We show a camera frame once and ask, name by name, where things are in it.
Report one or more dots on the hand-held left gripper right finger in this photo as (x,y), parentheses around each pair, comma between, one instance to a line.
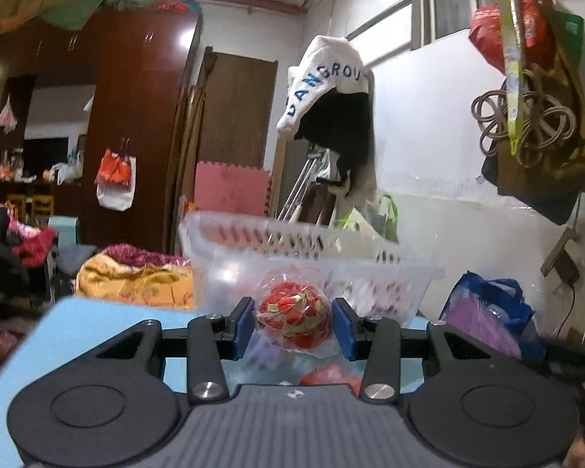
(345,330)

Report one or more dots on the yellow green strip bag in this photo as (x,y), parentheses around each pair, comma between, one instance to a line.
(514,58)

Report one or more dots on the brown hanging bag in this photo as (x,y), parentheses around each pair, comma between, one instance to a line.
(560,175)

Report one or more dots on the red plastic hanging bag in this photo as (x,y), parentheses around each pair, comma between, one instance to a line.
(485,34)

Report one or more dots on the red ball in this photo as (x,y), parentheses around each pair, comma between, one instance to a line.
(292,309)

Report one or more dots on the red garment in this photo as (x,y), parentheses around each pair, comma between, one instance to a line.
(36,246)

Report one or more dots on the white cloth with blue letters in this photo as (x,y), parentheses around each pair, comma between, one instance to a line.
(321,66)

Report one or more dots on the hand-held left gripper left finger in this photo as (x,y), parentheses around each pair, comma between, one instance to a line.
(243,325)

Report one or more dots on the white framed window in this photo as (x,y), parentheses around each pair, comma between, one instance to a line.
(448,5)

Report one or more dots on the brown wooden door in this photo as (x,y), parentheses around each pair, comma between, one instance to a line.
(241,107)

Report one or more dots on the orange and white tote bag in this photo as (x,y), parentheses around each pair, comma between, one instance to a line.
(117,180)

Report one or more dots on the green and white shopping bag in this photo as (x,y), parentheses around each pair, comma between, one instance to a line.
(365,219)

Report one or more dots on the light blue stool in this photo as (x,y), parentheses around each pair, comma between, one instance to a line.
(64,231)

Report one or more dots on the yellow orange blanket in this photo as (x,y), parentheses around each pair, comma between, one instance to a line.
(131,282)

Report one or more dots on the red crinkled packet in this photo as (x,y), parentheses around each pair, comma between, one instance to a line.
(331,376)

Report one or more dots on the small white plastic bag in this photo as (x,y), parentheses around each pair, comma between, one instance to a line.
(8,116)

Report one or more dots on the pink foam mat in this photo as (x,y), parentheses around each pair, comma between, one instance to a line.
(229,189)

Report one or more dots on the black clothes pile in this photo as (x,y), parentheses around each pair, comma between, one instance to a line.
(0,253)

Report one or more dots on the black hanging garment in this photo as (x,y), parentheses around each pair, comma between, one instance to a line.
(341,126)

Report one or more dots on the white plastic basket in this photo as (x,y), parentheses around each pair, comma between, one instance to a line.
(224,258)

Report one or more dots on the green cloth on wardrobe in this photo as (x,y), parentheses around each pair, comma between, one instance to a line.
(75,12)

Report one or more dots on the black power adapter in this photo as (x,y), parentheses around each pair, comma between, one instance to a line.
(565,263)

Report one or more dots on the metal crutches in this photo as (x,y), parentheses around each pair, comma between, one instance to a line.
(297,190)

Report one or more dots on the blue shopping bag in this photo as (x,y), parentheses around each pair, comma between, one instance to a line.
(487,312)

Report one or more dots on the brown wooden wardrobe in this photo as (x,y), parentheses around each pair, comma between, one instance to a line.
(136,107)

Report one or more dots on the green hanging bag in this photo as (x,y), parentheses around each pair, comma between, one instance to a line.
(571,31)

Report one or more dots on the cardboard boxes on wardrobe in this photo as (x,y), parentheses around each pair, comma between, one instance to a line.
(24,5)

